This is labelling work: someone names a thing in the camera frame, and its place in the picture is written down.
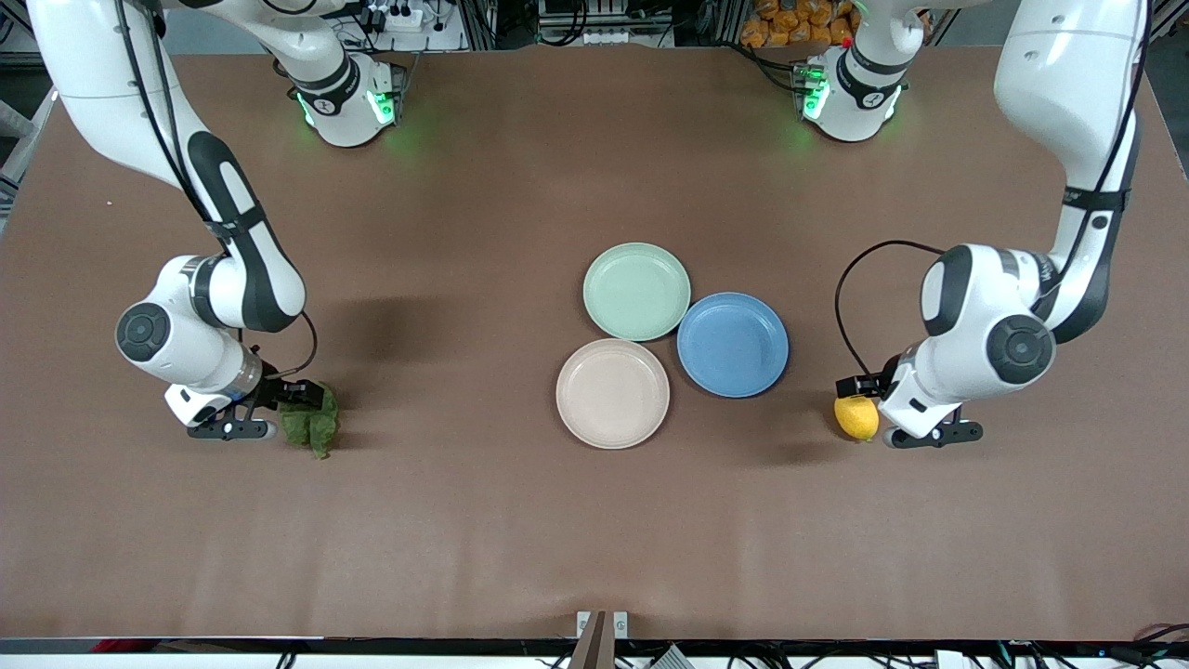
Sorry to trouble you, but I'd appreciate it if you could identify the yellow lemon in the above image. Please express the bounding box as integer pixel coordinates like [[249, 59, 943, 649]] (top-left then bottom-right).
[[834, 395, 880, 443]]

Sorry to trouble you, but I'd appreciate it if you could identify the green lettuce leaf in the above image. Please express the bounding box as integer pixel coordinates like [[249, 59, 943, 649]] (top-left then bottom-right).
[[279, 381, 341, 461]]

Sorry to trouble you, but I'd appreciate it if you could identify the blue round plate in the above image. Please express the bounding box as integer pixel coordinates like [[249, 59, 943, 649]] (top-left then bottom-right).
[[676, 293, 790, 399]]

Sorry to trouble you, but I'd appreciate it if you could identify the pale green round plate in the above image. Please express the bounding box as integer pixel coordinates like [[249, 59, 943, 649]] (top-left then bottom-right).
[[583, 243, 692, 342]]

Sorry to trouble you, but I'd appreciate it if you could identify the pale pink round plate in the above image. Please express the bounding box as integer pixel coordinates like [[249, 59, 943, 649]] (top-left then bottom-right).
[[555, 338, 671, 451]]

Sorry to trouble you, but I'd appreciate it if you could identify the bag of orange items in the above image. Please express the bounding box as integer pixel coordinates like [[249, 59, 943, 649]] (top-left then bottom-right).
[[740, 0, 860, 49]]

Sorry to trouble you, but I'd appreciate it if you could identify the white power strip with plugs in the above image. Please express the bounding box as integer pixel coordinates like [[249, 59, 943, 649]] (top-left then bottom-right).
[[358, 2, 425, 34]]

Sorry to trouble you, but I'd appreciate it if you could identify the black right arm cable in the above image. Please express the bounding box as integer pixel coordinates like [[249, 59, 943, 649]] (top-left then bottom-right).
[[111, 0, 320, 378]]

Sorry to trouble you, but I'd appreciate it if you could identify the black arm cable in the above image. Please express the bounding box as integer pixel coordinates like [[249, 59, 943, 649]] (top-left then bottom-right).
[[833, 0, 1153, 378], [111, 0, 320, 378]]

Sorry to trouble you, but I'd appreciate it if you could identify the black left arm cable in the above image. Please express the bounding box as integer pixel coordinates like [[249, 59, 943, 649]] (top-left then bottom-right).
[[833, 0, 1153, 378]]

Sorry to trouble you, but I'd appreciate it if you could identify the black right arm cable strap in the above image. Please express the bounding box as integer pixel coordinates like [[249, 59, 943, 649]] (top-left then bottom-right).
[[206, 212, 268, 244]]

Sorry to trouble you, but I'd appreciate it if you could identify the black arm cable strap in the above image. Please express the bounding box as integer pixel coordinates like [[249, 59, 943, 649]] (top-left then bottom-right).
[[206, 212, 268, 244], [1062, 184, 1131, 212]]

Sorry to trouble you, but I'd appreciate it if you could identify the black left arm cable strap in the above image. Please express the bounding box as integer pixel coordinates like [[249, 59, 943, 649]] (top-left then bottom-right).
[[1062, 184, 1131, 212]]

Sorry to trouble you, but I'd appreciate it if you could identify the black base cable bundle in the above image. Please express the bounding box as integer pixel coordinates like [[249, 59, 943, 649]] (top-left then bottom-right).
[[738, 42, 805, 94]]

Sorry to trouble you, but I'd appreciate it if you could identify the silver aluminium frame profile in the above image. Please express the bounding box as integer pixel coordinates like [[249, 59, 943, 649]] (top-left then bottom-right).
[[0, 88, 59, 219]]

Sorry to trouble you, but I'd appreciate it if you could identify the brown camera post with brackets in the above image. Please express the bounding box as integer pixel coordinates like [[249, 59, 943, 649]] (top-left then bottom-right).
[[568, 610, 629, 669]]

